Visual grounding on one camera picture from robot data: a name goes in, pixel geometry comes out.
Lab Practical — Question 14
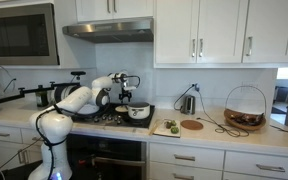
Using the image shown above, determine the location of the white upper cabinet right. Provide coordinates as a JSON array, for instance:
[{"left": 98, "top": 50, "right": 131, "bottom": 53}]
[{"left": 154, "top": 0, "right": 288, "bottom": 68}]

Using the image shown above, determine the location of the stainless range hood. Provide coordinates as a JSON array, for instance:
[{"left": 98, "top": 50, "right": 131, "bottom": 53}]
[{"left": 62, "top": 18, "right": 154, "bottom": 43}]

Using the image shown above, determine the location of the stainless microwave oven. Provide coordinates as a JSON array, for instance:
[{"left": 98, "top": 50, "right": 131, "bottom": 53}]
[{"left": 0, "top": 3, "right": 59, "bottom": 66}]

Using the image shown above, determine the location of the white upper cabinet middle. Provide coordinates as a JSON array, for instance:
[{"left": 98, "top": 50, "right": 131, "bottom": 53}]
[{"left": 76, "top": 0, "right": 153, "bottom": 22}]

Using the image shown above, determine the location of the white drawer with handle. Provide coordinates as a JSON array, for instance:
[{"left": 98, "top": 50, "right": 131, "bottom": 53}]
[{"left": 150, "top": 143, "right": 224, "bottom": 170}]

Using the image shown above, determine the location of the white cabinet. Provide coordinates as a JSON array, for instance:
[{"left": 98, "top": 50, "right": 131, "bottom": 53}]
[
  {"left": 154, "top": 0, "right": 288, "bottom": 68},
  {"left": 76, "top": 0, "right": 153, "bottom": 22}
]

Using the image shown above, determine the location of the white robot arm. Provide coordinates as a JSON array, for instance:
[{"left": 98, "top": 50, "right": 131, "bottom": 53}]
[{"left": 28, "top": 71, "right": 138, "bottom": 180}]

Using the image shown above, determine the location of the wooden basket with handle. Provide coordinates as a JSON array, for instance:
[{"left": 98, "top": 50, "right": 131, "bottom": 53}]
[{"left": 224, "top": 86, "right": 266, "bottom": 131}]

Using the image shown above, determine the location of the black gas stove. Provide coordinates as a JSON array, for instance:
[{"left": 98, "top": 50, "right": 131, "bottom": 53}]
[{"left": 72, "top": 103, "right": 155, "bottom": 128}]

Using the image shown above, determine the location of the black power cable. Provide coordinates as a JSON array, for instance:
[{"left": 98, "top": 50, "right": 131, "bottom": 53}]
[{"left": 172, "top": 84, "right": 250, "bottom": 138}]

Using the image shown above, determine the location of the dark glass bottle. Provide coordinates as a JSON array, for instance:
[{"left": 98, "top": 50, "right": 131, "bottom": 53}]
[{"left": 35, "top": 85, "right": 48, "bottom": 107}]

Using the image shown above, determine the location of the green vegetable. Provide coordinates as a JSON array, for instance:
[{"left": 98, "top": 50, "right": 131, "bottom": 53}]
[
  {"left": 170, "top": 120, "right": 177, "bottom": 126},
  {"left": 170, "top": 126, "right": 179, "bottom": 134}
]

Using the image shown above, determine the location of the white uncovered pot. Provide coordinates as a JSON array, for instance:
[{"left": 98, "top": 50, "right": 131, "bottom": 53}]
[{"left": 127, "top": 102, "right": 150, "bottom": 119}]

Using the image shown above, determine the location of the white covered pot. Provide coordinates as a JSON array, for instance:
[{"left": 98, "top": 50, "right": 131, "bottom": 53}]
[{"left": 78, "top": 104, "right": 99, "bottom": 115}]

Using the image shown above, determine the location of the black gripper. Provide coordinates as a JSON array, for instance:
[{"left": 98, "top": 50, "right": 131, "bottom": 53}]
[{"left": 119, "top": 88, "right": 132, "bottom": 103}]

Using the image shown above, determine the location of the cream round pot lid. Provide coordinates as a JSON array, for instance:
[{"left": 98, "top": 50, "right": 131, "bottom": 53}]
[{"left": 115, "top": 105, "right": 128, "bottom": 113}]

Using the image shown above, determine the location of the light cutting board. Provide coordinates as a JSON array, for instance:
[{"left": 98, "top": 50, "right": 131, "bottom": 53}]
[{"left": 149, "top": 119, "right": 181, "bottom": 138}]

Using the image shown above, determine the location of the green vegetable front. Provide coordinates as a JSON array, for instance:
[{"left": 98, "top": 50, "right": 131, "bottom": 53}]
[{"left": 170, "top": 126, "right": 179, "bottom": 134}]

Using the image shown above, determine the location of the green vegetable back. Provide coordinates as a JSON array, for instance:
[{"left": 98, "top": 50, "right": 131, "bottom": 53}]
[{"left": 170, "top": 120, "right": 177, "bottom": 126}]

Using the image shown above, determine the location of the round cork trivet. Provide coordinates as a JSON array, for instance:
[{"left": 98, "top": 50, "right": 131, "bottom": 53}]
[{"left": 181, "top": 120, "right": 203, "bottom": 130}]

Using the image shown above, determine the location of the black built-in oven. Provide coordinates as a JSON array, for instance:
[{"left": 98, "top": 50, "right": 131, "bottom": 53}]
[{"left": 67, "top": 134, "right": 146, "bottom": 180}]

